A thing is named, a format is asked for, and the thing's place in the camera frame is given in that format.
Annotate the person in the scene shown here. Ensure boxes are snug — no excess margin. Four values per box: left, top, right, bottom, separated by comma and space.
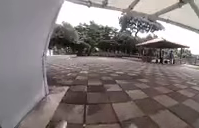
168, 50, 176, 65

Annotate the pale stone kerb strip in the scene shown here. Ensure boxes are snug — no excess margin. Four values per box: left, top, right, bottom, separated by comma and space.
17, 85, 70, 128

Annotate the row of trees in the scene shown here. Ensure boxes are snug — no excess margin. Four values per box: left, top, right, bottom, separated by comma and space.
48, 13, 167, 57

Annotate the chequered brown paved plaza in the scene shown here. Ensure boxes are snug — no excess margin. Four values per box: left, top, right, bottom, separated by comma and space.
20, 55, 199, 128

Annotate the brown roofed shelter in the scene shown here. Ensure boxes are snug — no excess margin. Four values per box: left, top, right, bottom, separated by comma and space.
135, 37, 191, 65

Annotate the white canopy roof with frame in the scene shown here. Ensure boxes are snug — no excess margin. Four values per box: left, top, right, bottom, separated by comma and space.
65, 0, 199, 39

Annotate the white tent wall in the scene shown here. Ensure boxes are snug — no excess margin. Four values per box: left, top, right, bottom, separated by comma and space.
0, 0, 65, 128

